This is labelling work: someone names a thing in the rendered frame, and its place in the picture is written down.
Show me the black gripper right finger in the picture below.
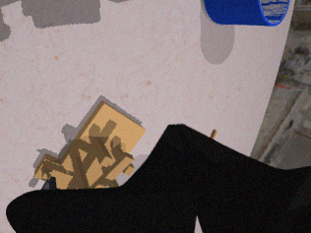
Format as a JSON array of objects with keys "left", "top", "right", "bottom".
[{"left": 176, "top": 124, "right": 311, "bottom": 233}]

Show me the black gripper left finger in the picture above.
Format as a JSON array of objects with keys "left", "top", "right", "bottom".
[{"left": 5, "top": 124, "right": 200, "bottom": 233}]

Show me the blue mug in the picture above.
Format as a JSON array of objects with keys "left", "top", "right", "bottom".
[{"left": 200, "top": 0, "right": 290, "bottom": 27}]

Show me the tan wooden rod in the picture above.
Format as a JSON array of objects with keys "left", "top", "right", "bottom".
[{"left": 209, "top": 131, "right": 217, "bottom": 140}]

